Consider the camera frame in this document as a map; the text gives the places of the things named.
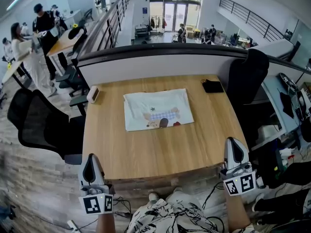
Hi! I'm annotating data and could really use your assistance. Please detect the light blue desk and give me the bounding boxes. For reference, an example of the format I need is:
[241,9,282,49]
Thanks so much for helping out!
[260,73,311,137]

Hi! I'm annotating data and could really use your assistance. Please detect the black cloth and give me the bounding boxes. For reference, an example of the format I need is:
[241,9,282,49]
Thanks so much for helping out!
[279,91,295,119]

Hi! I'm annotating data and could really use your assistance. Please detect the black office chair with headrest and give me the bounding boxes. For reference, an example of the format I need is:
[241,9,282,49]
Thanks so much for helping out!
[55,26,89,118]

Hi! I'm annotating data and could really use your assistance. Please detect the black stair railing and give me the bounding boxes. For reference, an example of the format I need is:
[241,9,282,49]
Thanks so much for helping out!
[219,0,285,43]

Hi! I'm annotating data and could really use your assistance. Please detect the black pouch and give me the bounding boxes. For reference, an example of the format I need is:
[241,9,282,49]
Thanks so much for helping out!
[200,79,225,94]

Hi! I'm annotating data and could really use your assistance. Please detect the black high-back office chair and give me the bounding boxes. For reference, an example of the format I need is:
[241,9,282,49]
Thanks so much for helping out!
[225,48,270,143]

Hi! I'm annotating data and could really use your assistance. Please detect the white ceiling strip light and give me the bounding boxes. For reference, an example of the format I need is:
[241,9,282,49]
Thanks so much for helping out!
[6,0,28,11]

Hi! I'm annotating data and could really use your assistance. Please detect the person's left shoe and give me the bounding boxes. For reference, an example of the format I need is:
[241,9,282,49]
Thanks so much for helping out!
[148,191,160,204]

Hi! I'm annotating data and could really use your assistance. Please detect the person's beige trousers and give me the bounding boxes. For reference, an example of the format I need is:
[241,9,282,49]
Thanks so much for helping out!
[165,187,194,205]

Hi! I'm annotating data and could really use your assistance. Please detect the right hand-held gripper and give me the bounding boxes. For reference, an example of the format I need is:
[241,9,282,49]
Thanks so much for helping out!
[220,137,257,197]

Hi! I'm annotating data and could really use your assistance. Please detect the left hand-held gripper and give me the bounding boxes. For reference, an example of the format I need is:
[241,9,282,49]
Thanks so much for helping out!
[78,153,115,215]

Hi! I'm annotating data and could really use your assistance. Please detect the person's left forearm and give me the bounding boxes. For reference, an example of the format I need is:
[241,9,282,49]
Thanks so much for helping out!
[95,212,117,233]

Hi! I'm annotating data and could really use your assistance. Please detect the black balcony railing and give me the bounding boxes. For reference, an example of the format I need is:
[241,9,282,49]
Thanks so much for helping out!
[79,0,131,58]

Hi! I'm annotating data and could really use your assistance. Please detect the white cabinet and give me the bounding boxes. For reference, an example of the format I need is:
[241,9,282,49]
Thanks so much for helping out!
[257,123,283,146]

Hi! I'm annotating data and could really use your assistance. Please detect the white power strip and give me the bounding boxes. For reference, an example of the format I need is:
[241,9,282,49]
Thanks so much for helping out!
[66,219,83,233]

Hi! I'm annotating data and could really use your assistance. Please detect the round white table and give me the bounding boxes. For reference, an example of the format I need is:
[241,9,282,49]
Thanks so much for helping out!
[1,54,34,89]

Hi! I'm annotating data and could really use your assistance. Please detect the person's right forearm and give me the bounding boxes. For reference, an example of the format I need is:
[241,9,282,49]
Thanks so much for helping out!
[224,192,252,233]

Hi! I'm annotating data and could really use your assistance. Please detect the white shirt with blue sleeves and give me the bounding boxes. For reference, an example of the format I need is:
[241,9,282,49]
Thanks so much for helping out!
[122,88,195,133]

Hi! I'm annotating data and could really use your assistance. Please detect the large glass window wall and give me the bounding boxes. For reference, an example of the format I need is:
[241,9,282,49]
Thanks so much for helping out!
[148,0,204,33]

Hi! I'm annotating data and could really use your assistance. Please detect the white desk partition black rim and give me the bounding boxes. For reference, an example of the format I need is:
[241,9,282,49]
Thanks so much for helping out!
[76,42,311,89]

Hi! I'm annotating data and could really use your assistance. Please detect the wooden side desk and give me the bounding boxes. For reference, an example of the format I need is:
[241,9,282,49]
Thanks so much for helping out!
[45,28,85,77]

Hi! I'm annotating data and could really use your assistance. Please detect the black mesh office chair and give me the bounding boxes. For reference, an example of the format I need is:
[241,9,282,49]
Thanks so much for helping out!
[6,88,86,166]

